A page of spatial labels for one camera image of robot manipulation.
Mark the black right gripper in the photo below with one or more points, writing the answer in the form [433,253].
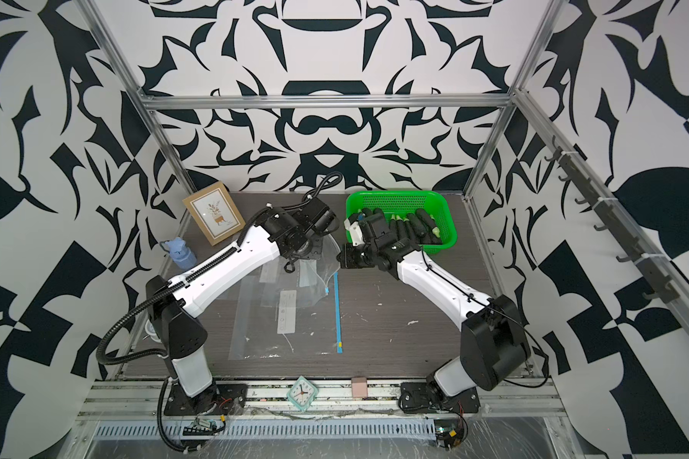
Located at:
[345,259]

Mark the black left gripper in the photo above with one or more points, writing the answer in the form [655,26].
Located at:
[317,251]

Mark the lifted clear zip-top bag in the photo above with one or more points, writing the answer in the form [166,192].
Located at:
[307,280]

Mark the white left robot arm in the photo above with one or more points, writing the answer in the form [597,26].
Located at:
[175,317]

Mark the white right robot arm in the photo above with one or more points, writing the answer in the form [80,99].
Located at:
[493,342]

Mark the near clear zip-top bag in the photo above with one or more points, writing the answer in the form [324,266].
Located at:
[283,320]

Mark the green plastic basket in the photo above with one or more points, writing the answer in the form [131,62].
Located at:
[426,209]

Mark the gold framed plant picture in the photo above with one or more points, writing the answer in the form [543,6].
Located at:
[215,213]

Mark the small pink block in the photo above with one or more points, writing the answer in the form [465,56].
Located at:
[359,388]

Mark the mint square clock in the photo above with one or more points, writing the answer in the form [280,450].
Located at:
[302,394]

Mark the white twin-bell alarm clock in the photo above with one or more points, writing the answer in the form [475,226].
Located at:
[150,331]

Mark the small green circuit board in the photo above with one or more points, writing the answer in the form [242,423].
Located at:
[208,427]

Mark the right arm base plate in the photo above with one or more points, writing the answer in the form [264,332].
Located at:
[426,397]

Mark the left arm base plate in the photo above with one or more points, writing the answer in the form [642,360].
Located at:
[222,398]

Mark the white perforated cable duct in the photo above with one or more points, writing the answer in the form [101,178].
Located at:
[416,429]

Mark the black wall hook rail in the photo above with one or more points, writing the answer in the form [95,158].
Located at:
[637,250]

